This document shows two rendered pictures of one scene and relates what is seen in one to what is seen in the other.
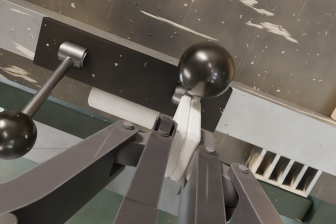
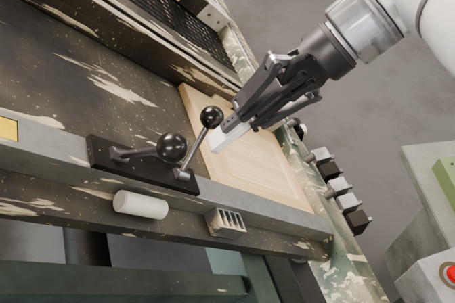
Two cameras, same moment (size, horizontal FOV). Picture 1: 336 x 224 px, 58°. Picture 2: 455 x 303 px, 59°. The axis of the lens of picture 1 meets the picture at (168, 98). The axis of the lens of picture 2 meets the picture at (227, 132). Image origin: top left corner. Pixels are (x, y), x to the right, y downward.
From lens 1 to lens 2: 0.59 m
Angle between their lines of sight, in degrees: 80
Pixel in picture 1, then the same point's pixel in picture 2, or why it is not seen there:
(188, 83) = (217, 114)
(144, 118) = (162, 203)
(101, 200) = not seen: outside the picture
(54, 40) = (102, 147)
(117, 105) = (144, 197)
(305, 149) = (229, 199)
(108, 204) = not seen: outside the picture
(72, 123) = (75, 278)
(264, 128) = (211, 191)
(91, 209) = not seen: outside the picture
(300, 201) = (237, 278)
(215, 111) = (193, 181)
